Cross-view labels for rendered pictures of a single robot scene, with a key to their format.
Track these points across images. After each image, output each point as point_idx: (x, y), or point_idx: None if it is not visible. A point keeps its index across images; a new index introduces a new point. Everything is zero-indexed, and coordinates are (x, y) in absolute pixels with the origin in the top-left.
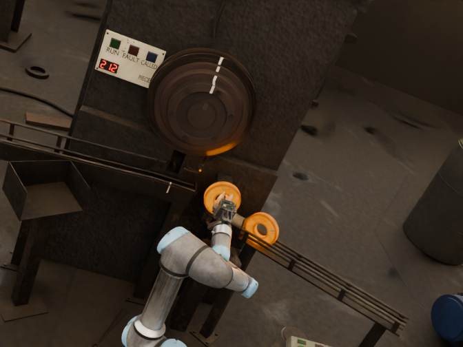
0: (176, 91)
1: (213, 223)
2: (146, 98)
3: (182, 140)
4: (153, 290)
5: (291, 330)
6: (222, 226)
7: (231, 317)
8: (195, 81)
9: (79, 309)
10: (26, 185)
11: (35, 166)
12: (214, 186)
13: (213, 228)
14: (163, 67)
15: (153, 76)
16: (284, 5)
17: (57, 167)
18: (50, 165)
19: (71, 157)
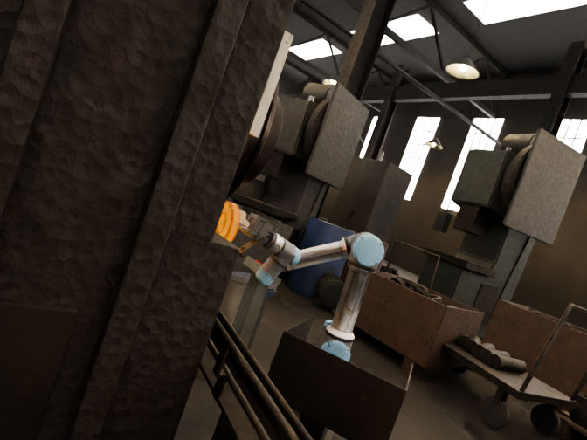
0: (277, 119)
1: (259, 244)
2: (261, 148)
3: (244, 183)
4: (362, 298)
5: (232, 278)
6: (279, 235)
7: None
8: None
9: None
10: (336, 425)
11: (346, 374)
12: (239, 213)
13: (278, 243)
14: (278, 87)
15: (272, 108)
16: None
17: (300, 357)
18: (316, 359)
19: (245, 344)
